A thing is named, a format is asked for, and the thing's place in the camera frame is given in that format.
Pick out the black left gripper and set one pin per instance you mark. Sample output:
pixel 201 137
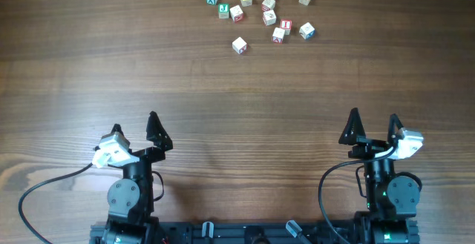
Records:
pixel 145 153

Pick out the red I wooden block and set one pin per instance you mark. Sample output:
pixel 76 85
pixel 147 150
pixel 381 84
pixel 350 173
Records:
pixel 286 25

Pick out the wooden block blue side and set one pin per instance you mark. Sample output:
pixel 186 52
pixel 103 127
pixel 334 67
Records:
pixel 307 31

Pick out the wooden block red pattern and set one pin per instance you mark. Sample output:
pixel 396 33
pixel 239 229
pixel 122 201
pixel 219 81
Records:
pixel 268 5

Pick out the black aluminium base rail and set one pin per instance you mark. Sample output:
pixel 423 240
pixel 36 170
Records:
pixel 346 231

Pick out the red A wooden block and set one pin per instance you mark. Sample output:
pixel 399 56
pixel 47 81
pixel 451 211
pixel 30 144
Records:
pixel 278 35

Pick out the wooden block red side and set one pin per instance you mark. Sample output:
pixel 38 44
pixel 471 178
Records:
pixel 236 13

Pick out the wooden block red drawing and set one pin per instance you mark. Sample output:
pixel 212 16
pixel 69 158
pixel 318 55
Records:
pixel 269 17

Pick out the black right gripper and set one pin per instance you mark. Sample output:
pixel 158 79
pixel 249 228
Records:
pixel 371 147

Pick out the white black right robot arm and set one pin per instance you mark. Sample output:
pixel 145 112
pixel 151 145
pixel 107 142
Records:
pixel 391 197

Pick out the wooden block red pretzel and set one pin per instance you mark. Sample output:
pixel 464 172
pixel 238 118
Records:
pixel 239 45

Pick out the green J wooden block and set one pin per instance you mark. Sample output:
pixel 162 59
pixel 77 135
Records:
pixel 223 11

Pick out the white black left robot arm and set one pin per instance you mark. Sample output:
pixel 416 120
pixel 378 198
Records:
pixel 130 199

